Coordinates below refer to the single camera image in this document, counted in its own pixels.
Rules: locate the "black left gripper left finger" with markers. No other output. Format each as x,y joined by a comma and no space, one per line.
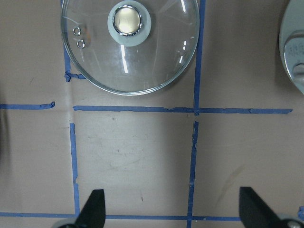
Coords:
93,213

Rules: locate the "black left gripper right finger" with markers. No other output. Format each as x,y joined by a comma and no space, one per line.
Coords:
254,212

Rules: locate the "glass pot lid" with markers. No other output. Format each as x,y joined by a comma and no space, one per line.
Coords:
130,47

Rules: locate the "pale green electric pot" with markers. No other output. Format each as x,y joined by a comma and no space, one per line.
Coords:
291,42

